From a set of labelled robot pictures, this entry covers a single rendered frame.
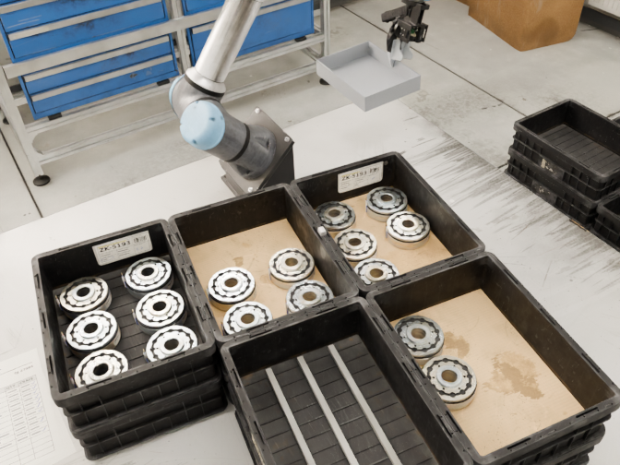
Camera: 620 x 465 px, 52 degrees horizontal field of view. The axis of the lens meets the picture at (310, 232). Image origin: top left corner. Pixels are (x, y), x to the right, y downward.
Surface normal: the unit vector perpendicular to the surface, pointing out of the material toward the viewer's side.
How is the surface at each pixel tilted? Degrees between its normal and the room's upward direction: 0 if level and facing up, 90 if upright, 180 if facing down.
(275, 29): 90
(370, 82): 2
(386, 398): 0
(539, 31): 91
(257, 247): 0
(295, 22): 90
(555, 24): 91
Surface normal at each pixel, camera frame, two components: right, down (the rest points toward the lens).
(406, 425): -0.04, -0.73
